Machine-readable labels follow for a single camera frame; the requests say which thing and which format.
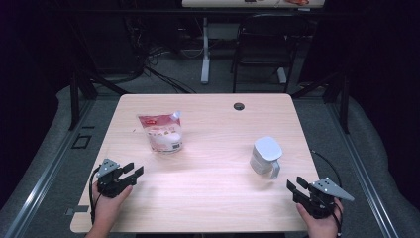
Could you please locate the light background desk top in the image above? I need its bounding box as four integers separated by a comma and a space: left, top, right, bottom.
181, 0, 326, 9

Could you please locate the left hand-held gripper cable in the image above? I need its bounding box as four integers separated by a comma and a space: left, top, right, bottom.
88, 167, 102, 226

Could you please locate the white desk leg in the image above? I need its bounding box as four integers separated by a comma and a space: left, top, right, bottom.
200, 17, 211, 85

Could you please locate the grey tape piece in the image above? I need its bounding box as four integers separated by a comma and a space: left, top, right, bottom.
64, 205, 90, 216

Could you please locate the hand-held gripper cable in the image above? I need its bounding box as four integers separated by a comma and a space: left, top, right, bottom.
88, 167, 102, 226
310, 150, 344, 237

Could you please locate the black metal stand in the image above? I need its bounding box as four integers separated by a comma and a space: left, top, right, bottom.
290, 70, 351, 135
67, 70, 130, 132

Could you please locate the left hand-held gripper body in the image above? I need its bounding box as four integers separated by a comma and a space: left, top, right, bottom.
95, 158, 138, 199

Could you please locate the person's right hand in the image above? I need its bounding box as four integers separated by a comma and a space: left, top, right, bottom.
295, 197, 345, 238

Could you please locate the person's left hand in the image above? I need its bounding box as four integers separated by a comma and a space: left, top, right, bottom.
91, 182, 134, 229

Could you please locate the clear canister with white lid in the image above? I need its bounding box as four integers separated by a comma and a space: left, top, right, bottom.
249, 136, 283, 180

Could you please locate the aluminium floor rail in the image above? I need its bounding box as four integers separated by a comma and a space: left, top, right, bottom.
325, 102, 400, 238
3, 98, 97, 238

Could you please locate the right hand-held gripper cable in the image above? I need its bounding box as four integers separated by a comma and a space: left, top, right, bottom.
310, 150, 344, 237

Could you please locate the red and white spouted pouch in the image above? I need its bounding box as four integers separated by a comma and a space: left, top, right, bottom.
137, 110, 183, 154

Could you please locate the black floor cable bundle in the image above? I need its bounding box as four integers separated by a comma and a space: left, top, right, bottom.
143, 46, 197, 94

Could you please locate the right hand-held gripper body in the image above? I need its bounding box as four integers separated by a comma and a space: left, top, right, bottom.
291, 178, 356, 220

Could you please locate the black folding chair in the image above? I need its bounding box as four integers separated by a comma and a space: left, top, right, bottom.
231, 13, 313, 94

